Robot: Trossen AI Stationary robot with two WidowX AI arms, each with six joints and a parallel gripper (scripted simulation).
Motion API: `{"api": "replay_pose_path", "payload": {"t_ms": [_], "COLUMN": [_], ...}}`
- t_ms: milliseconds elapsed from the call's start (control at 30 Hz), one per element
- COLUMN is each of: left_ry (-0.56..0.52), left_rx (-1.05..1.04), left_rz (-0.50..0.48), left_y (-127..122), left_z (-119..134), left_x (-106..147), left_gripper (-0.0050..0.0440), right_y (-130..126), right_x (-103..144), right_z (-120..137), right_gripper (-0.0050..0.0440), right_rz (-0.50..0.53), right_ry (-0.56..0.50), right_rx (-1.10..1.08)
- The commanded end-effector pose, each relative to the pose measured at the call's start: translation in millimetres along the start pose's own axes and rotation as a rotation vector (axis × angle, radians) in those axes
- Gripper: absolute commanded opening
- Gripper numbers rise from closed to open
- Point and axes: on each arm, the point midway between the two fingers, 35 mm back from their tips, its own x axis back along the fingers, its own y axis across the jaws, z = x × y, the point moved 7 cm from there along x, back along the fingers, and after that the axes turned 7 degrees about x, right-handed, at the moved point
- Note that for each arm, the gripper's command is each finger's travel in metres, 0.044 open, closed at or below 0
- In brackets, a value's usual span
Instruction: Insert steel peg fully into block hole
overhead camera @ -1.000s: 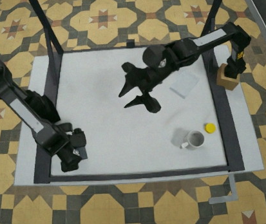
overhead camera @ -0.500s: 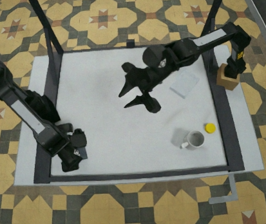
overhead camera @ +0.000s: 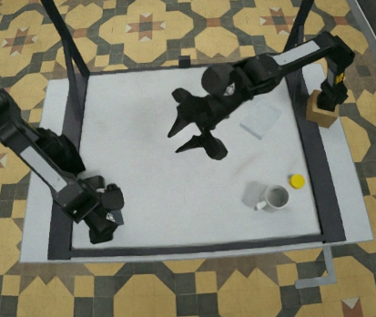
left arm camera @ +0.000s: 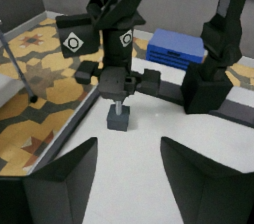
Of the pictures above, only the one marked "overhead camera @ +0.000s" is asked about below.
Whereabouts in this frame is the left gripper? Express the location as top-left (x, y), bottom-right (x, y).
top-left (167, 87), bottom-right (232, 160)

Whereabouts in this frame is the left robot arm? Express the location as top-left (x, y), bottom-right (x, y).
top-left (178, 31), bottom-right (355, 128)

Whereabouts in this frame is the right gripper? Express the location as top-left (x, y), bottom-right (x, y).
top-left (85, 176), bottom-right (114, 244)

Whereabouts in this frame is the yellow short cylinder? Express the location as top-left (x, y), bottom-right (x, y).
top-left (290, 174), bottom-right (305, 189)

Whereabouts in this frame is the grey mug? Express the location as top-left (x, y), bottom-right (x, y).
top-left (253, 183), bottom-right (290, 213)

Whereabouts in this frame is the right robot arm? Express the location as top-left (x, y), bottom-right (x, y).
top-left (0, 87), bottom-right (125, 240)

